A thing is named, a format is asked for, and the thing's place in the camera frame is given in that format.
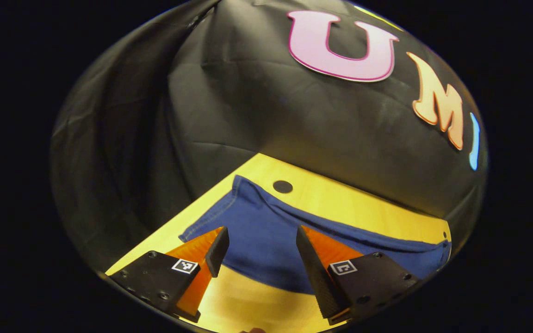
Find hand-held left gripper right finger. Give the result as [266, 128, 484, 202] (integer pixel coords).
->
[296, 225, 422, 325]

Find blue denim jeans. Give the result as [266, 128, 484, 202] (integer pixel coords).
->
[179, 175, 452, 295]

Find black backdrop cloth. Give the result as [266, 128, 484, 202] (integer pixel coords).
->
[49, 0, 488, 273]

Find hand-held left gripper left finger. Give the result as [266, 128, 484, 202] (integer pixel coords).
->
[109, 226, 230, 323]

